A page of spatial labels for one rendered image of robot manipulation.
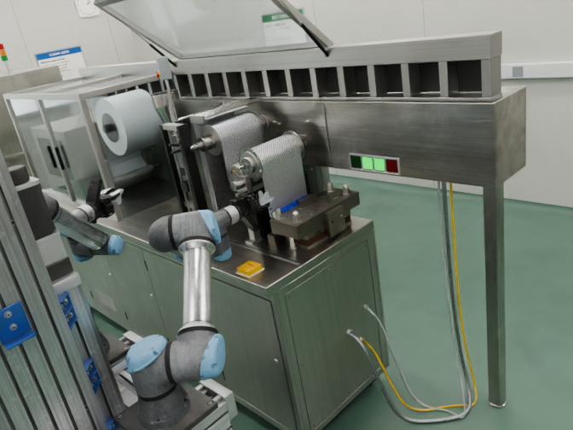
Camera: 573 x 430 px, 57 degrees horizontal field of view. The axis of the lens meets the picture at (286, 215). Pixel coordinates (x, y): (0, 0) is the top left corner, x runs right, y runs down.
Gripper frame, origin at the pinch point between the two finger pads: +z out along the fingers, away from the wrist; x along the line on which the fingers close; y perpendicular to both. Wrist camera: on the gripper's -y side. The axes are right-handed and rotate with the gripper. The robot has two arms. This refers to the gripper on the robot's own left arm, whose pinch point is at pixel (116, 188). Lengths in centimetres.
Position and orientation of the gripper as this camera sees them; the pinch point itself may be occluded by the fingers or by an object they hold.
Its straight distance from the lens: 235.9
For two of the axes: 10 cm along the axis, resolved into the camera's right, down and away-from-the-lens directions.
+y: 0.4, 9.1, 4.2
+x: 9.5, 1.0, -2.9
